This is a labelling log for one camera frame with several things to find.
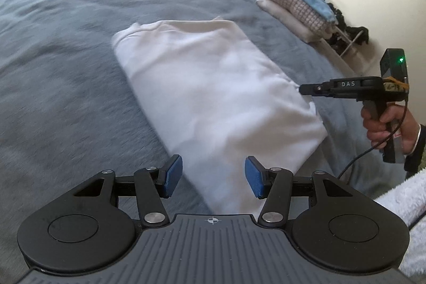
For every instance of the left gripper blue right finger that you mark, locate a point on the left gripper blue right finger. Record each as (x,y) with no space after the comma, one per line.
(274,185)

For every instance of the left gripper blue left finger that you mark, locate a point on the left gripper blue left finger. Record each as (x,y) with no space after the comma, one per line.
(153,184)

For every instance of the dark clothes on floor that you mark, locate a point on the dark clothes on floor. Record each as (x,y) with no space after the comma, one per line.
(345,36)

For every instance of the person right hand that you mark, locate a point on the person right hand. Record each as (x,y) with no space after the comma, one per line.
(377,132)

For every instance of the green white fleece sleeve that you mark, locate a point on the green white fleece sleeve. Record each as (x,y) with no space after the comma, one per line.
(415,161)

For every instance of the white green fleece robe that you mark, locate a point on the white green fleece robe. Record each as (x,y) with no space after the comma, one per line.
(407,201)

